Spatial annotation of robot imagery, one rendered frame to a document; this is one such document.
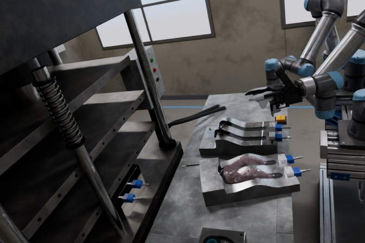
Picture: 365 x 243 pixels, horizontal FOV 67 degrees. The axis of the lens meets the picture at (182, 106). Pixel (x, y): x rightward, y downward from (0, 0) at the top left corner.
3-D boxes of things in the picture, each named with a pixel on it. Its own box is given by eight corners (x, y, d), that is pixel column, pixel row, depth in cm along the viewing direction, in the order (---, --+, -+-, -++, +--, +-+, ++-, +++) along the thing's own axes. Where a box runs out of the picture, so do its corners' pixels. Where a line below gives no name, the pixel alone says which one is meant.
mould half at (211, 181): (283, 159, 166) (282, 145, 161) (300, 191, 143) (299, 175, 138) (202, 173, 171) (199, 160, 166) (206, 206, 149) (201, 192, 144)
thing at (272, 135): (291, 138, 172) (291, 131, 169) (291, 143, 168) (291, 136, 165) (269, 138, 176) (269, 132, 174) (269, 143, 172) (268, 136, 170)
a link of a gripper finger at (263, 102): (255, 113, 105) (275, 106, 107) (252, 98, 103) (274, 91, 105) (250, 110, 108) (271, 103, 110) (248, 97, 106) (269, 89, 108)
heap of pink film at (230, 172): (265, 159, 162) (263, 148, 158) (274, 180, 146) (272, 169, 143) (221, 166, 165) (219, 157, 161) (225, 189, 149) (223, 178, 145)
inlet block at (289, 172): (308, 170, 151) (308, 162, 148) (312, 176, 146) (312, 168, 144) (284, 174, 152) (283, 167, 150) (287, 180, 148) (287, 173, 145)
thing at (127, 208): (146, 185, 177) (138, 164, 169) (127, 220, 155) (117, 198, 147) (83, 181, 195) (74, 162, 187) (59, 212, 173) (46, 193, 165)
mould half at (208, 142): (277, 131, 191) (276, 115, 185) (277, 155, 170) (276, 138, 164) (208, 133, 209) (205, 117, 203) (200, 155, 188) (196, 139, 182)
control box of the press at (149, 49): (195, 184, 277) (155, 44, 210) (187, 208, 253) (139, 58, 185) (175, 183, 285) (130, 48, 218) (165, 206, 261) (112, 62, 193)
